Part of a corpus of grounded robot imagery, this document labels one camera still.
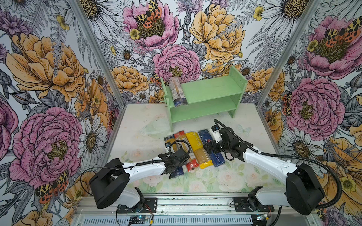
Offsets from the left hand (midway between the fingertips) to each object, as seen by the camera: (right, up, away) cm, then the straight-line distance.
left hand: (175, 163), depth 87 cm
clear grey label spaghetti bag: (+2, +42, -1) cm, 42 cm away
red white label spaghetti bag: (+11, +1, -1) cm, 11 cm away
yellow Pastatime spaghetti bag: (+16, +4, +3) cm, 17 cm away
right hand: (+21, +9, -1) cm, 23 cm away
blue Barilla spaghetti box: (+26, +2, +2) cm, 26 cm away
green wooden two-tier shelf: (+22, +40, 0) cm, 46 cm away
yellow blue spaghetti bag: (+1, -4, -4) cm, 6 cm away
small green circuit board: (-17, -23, -16) cm, 33 cm away
